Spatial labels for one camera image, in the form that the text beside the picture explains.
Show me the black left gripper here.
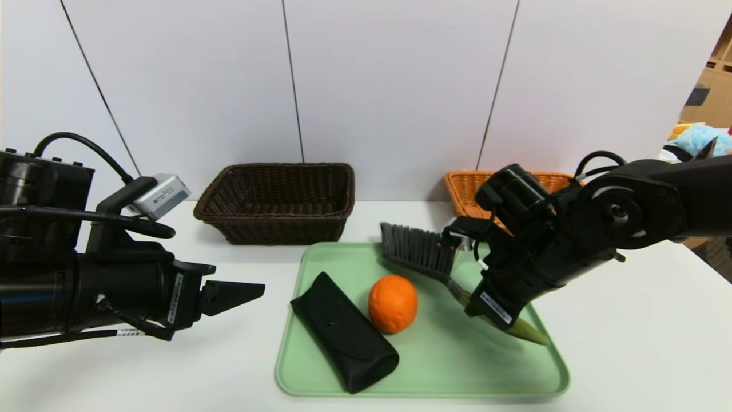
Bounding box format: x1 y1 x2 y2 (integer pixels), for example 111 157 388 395
73 251 266 342

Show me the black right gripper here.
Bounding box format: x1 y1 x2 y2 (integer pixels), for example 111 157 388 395
463 255 568 332

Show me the grey brush with green handle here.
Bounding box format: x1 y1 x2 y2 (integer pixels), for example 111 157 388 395
380 222 551 347

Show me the orange fruit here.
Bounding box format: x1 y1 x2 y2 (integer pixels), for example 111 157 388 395
368 274 419 334

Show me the dark brown wicker basket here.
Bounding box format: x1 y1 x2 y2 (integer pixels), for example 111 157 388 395
193 163 356 246

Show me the orange wicker basket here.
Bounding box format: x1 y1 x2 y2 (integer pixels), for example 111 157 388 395
445 170 574 229

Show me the light green plastic tray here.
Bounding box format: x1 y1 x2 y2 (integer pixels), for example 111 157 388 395
275 242 571 398

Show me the black glasses case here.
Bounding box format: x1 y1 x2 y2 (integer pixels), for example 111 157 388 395
291 271 400 394

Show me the dark woven round object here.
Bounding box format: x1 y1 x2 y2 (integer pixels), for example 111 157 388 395
686 237 732 285

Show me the light blue plush toy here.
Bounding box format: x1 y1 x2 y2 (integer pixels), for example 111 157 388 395
666 123 732 158

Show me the black pointed cone object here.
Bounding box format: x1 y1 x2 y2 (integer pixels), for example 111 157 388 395
689 136 719 162

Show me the dark grey box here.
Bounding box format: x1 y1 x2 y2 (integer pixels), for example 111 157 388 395
682 84 709 108

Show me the wooden shelf unit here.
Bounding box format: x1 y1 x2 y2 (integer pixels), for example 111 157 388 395
678 10 732 129

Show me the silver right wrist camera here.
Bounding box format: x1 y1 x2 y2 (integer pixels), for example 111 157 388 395
441 217 487 255

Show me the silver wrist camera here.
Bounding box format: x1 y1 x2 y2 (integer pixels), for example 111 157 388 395
441 217 487 255
86 173 192 256

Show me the thin black cable white tag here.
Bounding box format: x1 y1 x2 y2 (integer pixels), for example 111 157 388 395
0 298 175 348

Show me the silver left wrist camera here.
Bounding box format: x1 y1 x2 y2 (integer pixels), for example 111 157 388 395
86 173 192 256

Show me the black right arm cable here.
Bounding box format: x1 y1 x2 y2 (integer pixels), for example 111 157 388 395
574 150 627 183

